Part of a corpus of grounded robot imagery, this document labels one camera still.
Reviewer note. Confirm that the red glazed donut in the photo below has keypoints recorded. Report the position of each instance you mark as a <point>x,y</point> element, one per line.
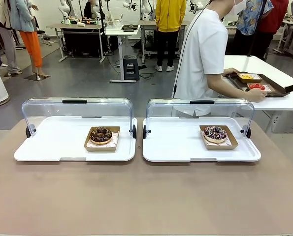
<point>255,86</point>
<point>271,91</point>

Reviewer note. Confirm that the white printed paper liner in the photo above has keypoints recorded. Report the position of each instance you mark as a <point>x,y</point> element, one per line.
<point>269,87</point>
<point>207,143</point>
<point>114,137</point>

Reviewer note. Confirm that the yellow glazed donut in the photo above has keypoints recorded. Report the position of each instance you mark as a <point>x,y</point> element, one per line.
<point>249,80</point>

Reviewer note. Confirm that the yellow sprinkled donut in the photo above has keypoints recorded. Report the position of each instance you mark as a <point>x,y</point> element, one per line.
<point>246,77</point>

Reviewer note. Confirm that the dark brown serving tray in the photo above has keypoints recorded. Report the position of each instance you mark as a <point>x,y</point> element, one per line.
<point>235,81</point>

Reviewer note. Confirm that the person's right forearm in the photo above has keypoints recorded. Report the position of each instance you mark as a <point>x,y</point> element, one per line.
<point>230,87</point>

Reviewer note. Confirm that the person in red shirt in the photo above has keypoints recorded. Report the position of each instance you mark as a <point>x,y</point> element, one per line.
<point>276,14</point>

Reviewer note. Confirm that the person in floral shirt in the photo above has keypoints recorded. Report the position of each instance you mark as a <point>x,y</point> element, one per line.
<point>249,17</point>

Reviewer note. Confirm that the chocolate sprinkled donut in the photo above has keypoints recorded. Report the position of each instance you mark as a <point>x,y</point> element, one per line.
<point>222,146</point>

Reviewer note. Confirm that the dark donut with white drizzle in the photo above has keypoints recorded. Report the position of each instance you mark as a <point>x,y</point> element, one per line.
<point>210,134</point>

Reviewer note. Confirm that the person in white shirt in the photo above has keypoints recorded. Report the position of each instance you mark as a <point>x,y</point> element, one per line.
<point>200,49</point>

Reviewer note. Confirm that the chocolate nut donut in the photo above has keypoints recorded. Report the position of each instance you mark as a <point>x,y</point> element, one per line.
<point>95,137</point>

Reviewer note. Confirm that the chocolate glazed donut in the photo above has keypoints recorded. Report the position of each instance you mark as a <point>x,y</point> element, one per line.
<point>100,148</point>

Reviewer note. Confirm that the person in yellow jacket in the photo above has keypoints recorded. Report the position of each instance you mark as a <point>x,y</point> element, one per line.
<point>171,14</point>

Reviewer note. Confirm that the person's right hand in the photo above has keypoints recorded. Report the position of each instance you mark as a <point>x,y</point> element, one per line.
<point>258,95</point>

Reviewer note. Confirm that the person's left hand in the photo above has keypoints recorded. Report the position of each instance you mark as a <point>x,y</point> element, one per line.
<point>231,71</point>

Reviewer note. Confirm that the white side table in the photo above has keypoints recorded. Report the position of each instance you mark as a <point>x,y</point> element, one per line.
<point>279,68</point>

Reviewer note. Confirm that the mannequin in grey clothes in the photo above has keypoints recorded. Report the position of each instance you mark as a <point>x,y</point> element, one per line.
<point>6,37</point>

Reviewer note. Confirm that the mannequin with orange trousers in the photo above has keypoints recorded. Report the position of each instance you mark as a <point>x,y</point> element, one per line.
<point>29,37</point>

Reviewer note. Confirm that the black slanted pole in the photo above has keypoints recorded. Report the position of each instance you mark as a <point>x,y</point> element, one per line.
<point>255,37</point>

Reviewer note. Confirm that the grey background desk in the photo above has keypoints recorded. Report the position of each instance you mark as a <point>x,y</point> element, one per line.
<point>53,24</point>

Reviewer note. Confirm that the clear hinged display lid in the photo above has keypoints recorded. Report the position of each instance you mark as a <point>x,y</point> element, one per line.
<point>74,108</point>
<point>200,109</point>

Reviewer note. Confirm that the white display tray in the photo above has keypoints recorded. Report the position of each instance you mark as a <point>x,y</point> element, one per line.
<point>62,147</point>
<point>175,147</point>

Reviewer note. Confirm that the white background desk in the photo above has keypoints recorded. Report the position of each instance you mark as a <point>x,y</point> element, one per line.
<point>116,30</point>

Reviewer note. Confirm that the black step stool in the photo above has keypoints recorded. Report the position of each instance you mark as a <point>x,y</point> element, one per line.
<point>131,66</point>

